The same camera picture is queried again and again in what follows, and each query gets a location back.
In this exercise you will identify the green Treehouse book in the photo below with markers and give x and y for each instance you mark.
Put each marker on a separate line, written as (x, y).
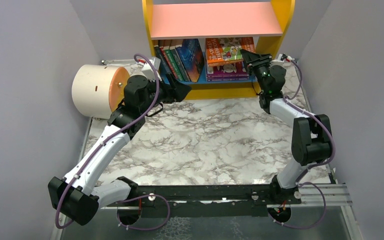
(184, 77)

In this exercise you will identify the Nineteen Eighty-Four dark book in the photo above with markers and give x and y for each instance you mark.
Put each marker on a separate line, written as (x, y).
(165, 65)

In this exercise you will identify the orange paperback book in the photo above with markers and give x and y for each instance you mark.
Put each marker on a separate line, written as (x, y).
(227, 50)

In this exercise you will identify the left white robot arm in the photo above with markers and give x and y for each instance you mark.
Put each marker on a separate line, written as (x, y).
(76, 195)

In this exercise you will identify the white cylindrical drum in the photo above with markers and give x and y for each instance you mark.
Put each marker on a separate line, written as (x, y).
(97, 90)

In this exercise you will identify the colourful wooden bookshelf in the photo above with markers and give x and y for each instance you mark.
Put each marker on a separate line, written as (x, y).
(269, 21)

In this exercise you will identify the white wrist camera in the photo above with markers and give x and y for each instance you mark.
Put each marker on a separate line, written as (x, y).
(147, 70)
(282, 60)

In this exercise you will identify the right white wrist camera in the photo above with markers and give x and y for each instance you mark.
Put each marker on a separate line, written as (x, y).
(282, 60)

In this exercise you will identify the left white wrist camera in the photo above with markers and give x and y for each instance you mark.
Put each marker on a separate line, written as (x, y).
(147, 70)

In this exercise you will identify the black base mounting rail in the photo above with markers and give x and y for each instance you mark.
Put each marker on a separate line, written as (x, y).
(201, 201)

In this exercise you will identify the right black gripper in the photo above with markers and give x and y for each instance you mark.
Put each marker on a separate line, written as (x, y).
(258, 62)

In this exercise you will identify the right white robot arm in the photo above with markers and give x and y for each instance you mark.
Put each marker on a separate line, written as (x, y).
(312, 143)

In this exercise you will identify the purple paperback book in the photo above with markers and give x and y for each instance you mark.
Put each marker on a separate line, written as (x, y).
(227, 79)
(234, 70)

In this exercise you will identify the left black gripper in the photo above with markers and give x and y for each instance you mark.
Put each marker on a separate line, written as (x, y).
(167, 88)

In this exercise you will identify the Jane Eyre blue book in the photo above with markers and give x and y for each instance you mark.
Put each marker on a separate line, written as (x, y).
(191, 56)

